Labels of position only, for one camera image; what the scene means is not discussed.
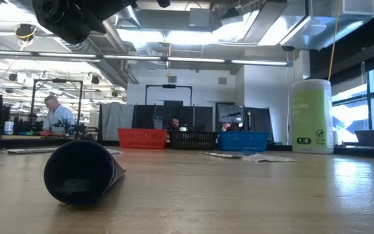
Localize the black comb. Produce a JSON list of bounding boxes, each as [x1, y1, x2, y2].
[[203, 151, 243, 159], [6, 148, 58, 155]]

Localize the person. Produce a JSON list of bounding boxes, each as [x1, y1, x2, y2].
[[169, 116, 181, 131], [221, 122, 240, 132], [42, 95, 77, 136], [26, 112, 40, 133]]

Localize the black partition panel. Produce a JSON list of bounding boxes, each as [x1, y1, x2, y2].
[[244, 107, 275, 144], [134, 104, 214, 133]]

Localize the black plastic basket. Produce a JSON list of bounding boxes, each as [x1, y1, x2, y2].
[[168, 131, 219, 151]]

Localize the dark computer monitor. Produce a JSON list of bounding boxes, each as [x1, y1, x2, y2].
[[217, 103, 245, 124]]

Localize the red plastic basket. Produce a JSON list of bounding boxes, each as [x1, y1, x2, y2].
[[118, 127, 169, 150]]

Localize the long ceiling light strip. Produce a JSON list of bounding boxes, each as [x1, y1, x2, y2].
[[0, 49, 293, 68]]

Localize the blue plastic basket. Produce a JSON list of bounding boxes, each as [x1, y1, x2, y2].
[[218, 131, 270, 152]]

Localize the gray fabric partition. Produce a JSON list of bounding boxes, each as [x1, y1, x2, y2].
[[99, 102, 135, 141]]

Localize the white wipes canister green label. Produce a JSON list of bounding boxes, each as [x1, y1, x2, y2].
[[290, 79, 334, 155]]

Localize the black metal gantry frame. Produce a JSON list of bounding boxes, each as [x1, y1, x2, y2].
[[145, 83, 193, 107], [30, 79, 84, 140]]

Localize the silver rectangular air duct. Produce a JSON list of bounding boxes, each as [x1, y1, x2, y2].
[[258, 0, 374, 51]]

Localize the black yellow cord reel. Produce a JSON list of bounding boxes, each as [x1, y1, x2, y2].
[[14, 23, 38, 51]]

